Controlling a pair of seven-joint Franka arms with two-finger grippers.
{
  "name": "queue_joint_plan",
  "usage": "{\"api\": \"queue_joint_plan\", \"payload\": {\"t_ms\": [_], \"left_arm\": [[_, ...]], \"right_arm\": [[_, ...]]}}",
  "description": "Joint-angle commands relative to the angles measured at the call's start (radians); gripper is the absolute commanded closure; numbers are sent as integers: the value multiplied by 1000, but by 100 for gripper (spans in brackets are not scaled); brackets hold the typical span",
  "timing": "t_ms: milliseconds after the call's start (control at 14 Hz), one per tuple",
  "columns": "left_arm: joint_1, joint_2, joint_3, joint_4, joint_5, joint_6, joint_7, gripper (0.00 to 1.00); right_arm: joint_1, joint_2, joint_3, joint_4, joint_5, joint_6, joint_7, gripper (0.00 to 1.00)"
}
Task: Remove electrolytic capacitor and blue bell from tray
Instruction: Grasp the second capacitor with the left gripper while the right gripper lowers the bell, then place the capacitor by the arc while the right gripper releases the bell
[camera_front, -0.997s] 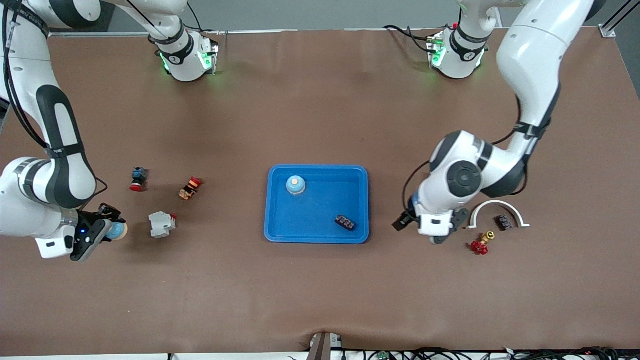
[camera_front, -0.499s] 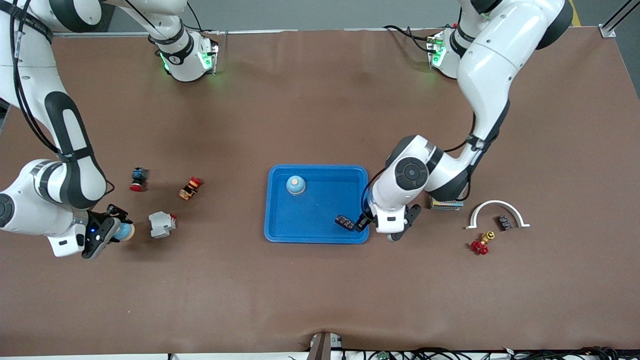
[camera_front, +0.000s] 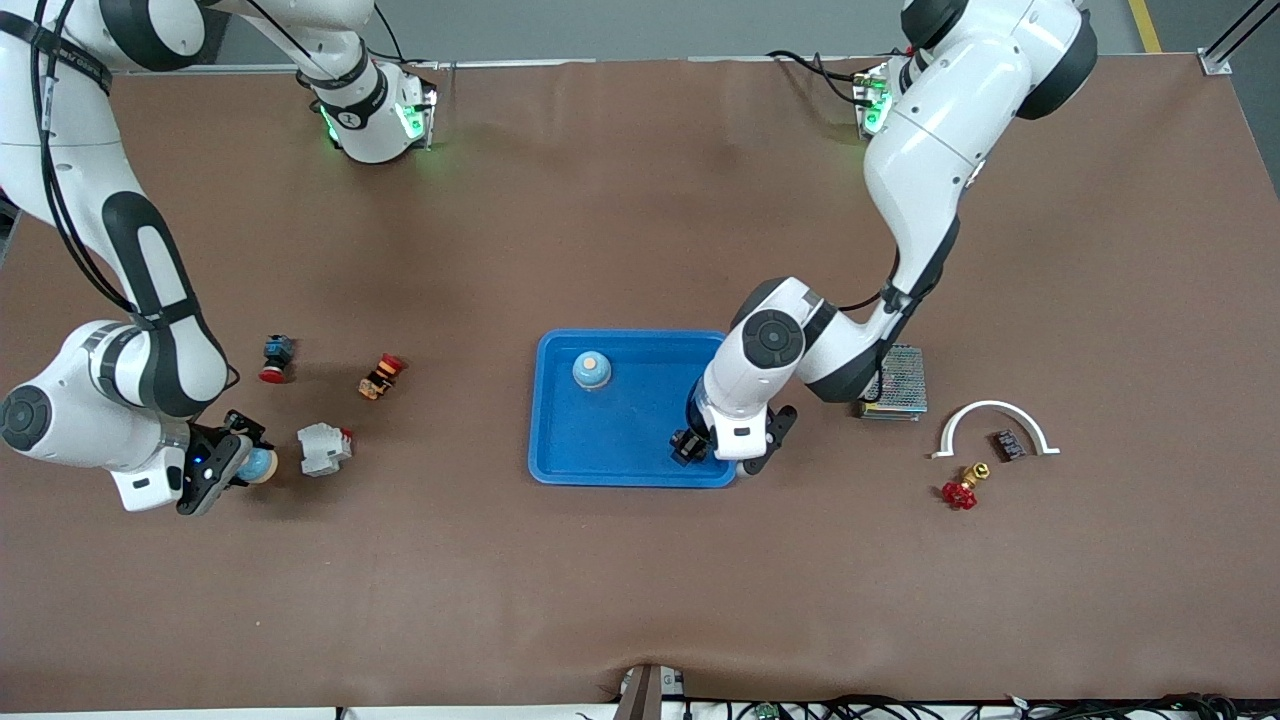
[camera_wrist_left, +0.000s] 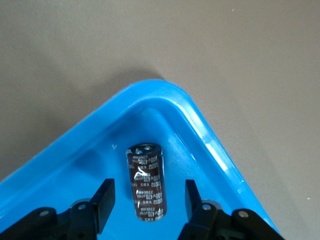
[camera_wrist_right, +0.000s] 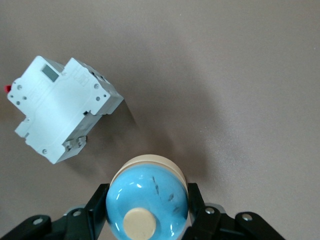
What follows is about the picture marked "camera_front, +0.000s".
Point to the blue plastic tray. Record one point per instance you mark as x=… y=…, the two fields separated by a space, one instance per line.
x=620 y=430

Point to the orange red emergency button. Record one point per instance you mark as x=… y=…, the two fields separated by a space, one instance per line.
x=378 y=380

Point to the white circuit breaker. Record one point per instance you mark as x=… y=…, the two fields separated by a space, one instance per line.
x=322 y=450

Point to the aluminium frame profile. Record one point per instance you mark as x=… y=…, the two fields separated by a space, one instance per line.
x=1214 y=64

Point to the black capacitor block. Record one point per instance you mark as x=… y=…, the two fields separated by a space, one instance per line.
x=1008 y=445
x=682 y=456

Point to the blue red push button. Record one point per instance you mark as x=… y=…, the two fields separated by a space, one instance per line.
x=277 y=352

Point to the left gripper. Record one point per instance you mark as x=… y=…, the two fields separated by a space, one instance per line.
x=693 y=438

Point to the brown table mat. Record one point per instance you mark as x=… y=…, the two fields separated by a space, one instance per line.
x=640 y=580

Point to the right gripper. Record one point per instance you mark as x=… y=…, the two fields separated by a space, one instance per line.
x=212 y=462

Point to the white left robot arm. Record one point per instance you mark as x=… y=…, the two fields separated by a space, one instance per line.
x=930 y=150

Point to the metal table bracket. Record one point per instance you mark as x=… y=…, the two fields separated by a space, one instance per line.
x=645 y=695

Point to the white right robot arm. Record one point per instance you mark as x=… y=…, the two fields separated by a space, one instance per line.
x=60 y=140

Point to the metal mesh power supply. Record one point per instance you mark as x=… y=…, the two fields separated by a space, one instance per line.
x=905 y=390

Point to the light blue call bell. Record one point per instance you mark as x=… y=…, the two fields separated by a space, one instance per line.
x=592 y=372
x=260 y=466

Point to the white arch bracket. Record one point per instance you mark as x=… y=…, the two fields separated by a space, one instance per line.
x=992 y=405

